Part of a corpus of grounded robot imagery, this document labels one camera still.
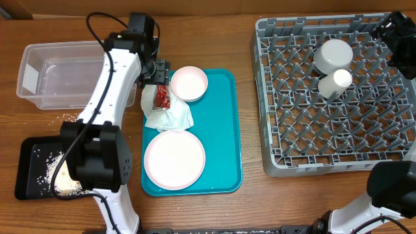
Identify red snack wrapper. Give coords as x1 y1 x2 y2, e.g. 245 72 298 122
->
153 84 170 110

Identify pink plastic bowl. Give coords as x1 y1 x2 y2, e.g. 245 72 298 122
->
170 66 208 102

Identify grey plastic bowl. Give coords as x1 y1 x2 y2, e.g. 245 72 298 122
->
313 39 354 75

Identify white plastic cup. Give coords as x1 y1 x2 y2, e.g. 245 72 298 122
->
318 69 352 99

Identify white napkin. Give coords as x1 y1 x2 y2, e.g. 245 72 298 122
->
140 84 194 132

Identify pink round plate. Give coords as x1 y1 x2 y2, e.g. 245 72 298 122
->
144 130 206 190

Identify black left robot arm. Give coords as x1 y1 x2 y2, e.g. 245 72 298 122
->
53 12 170 233

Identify grey dishwasher rack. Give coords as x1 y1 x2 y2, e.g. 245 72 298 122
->
251 13 415 177

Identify clear plastic bin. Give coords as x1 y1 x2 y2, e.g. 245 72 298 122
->
16 40 127 105

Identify teal plastic tray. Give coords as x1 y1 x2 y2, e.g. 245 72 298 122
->
141 68 243 197

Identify white label sticker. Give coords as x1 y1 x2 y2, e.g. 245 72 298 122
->
22 64 39 94

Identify scattered rice grains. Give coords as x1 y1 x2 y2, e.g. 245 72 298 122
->
47 112 79 133

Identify black tray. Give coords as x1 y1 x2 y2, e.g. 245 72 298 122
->
14 136 64 200

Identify pile of white rice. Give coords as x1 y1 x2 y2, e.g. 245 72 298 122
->
36 151 84 196

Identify black cable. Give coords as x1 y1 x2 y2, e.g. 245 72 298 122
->
50 12 129 234

